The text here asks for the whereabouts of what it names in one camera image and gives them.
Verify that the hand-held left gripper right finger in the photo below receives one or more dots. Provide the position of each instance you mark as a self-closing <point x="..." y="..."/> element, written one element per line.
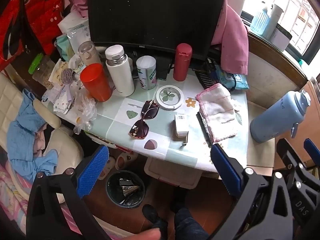
<point x="226" y="173"/>

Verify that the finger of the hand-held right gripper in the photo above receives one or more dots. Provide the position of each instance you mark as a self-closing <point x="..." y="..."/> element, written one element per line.
<point x="287" y="152"/>
<point x="312" y="148"/>

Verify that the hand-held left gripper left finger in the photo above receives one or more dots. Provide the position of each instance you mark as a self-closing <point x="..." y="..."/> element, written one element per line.
<point x="92" y="170"/>

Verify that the dark red sunglasses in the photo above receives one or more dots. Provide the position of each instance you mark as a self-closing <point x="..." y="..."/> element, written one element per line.
<point x="143" y="120"/>

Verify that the white tape roll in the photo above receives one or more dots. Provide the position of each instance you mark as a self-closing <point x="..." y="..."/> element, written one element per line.
<point x="170" y="97"/>

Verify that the round dark trash bin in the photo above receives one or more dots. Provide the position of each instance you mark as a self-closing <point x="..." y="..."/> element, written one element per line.
<point x="125" y="190"/>

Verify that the beige slipper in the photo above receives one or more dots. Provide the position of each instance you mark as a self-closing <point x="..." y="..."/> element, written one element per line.
<point x="107" y="167"/>
<point x="125" y="160"/>

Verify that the light blue flask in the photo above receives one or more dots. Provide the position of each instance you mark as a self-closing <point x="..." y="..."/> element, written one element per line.
<point x="275" y="120"/>

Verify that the cream padded chair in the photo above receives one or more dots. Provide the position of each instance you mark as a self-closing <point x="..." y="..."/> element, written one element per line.
<point x="65" y="142"/>

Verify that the black narrow comb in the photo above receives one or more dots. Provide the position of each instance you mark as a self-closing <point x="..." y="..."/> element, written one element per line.
<point x="203" y="127"/>

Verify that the beige plastic storage box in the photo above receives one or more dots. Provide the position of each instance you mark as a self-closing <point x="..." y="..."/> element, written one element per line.
<point x="170" y="173"/>

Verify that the clear plastic bag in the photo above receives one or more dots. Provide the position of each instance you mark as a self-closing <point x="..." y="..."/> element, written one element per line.
<point x="86" y="110"/>

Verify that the person's leg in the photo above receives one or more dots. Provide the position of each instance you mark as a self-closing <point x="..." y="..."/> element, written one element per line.
<point x="190" y="225"/>
<point x="152" y="217"/>

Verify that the white towel with pink edge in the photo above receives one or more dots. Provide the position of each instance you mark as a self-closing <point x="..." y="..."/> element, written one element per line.
<point x="217" y="110"/>

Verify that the small white cardboard box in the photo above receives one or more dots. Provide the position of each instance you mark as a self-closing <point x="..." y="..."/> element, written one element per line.
<point x="181" y="126"/>

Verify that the blue cloth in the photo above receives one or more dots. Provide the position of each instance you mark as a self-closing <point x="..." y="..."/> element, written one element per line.
<point x="22" y="135"/>

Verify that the pink striped bed sheet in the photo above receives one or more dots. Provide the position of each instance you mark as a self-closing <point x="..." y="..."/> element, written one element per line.
<point x="10" y="195"/>

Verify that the red plastic cup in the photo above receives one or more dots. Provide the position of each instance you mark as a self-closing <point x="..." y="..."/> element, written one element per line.
<point x="96" y="85"/>

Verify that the blue wet wipes pack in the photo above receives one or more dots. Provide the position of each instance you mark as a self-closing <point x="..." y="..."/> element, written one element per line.
<point x="236" y="80"/>

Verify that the wooden window sill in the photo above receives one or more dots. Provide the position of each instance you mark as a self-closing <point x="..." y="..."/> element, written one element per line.
<point x="272" y="60"/>

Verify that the black wide comb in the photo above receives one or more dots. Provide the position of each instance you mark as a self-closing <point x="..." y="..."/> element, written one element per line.
<point x="203" y="80"/>

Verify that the grey knitted pad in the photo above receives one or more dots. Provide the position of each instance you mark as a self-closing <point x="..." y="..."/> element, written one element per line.
<point x="67" y="76"/>

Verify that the white thermos bottle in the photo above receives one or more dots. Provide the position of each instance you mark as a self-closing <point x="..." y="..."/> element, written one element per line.
<point x="120" y="75"/>

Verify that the white green printed can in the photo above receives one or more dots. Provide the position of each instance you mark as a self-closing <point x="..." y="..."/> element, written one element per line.
<point x="147" y="75"/>

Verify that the clear jar with green lid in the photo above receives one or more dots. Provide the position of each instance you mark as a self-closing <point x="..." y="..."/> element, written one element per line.
<point x="42" y="71"/>

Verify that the white box with black lid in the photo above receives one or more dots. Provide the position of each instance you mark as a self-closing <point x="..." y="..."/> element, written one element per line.
<point x="281" y="38"/>

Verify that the dark red thermos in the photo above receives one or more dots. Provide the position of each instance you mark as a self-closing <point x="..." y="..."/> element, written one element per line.
<point x="182" y="65"/>

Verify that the beige tumbler bottle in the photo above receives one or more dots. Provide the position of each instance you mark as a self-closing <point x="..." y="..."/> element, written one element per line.
<point x="87" y="52"/>

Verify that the black wallet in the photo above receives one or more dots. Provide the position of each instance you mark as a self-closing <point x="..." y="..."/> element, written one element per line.
<point x="163" y="67"/>

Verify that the pink garment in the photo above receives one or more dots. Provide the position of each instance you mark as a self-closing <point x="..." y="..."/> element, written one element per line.
<point x="233" y="37"/>

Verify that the green packet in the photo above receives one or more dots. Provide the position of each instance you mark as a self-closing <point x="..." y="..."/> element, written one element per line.
<point x="63" y="46"/>

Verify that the light blue ribbed bottle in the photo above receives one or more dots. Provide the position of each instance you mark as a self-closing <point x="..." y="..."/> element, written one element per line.
<point x="260" y="21"/>

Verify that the white cup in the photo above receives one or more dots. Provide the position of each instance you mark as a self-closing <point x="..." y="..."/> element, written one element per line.
<point x="275" y="15"/>

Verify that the white tissue pack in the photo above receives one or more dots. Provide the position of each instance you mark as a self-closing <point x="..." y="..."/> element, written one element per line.
<point x="73" y="26"/>

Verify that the black computer monitor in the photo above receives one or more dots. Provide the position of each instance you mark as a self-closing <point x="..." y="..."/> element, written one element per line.
<point x="155" y="17"/>

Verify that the red padded jacket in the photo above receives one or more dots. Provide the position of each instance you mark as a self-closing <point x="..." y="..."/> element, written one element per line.
<point x="40" y="12"/>

